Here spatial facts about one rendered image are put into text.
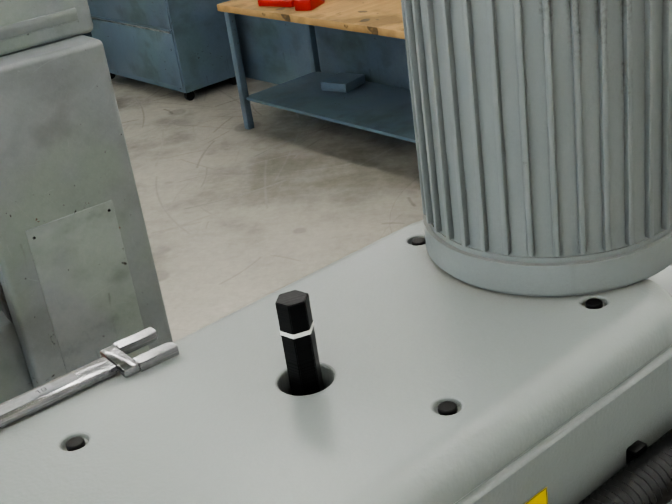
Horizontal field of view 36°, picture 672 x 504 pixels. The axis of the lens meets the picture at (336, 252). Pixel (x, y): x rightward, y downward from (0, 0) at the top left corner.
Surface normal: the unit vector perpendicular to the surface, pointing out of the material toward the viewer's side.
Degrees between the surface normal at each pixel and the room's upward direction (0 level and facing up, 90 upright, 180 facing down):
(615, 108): 90
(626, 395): 90
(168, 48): 90
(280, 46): 90
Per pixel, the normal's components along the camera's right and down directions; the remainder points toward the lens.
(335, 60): -0.76, 0.37
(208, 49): 0.64, 0.25
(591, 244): 0.07, 0.43
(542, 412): 0.51, -0.18
